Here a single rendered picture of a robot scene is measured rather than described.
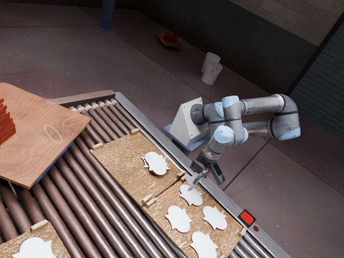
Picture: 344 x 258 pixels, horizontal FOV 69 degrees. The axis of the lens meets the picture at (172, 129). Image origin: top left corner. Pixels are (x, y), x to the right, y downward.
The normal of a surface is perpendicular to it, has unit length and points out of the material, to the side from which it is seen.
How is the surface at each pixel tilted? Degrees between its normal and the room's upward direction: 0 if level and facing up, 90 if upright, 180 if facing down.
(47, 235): 0
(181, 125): 90
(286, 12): 90
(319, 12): 90
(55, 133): 0
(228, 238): 0
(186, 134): 90
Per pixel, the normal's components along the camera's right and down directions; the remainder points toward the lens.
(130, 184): 0.33, -0.74
